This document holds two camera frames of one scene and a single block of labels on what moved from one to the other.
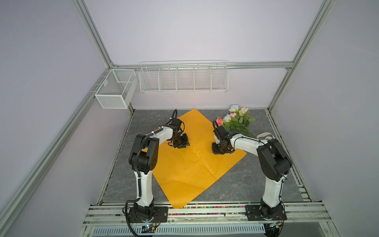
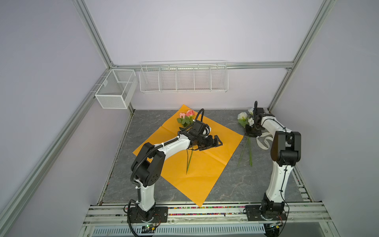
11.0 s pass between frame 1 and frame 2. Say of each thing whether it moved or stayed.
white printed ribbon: stayed
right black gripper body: moved
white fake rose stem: moved
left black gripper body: moved
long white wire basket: stayed
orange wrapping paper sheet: moved
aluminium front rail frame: stayed
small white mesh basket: stayed
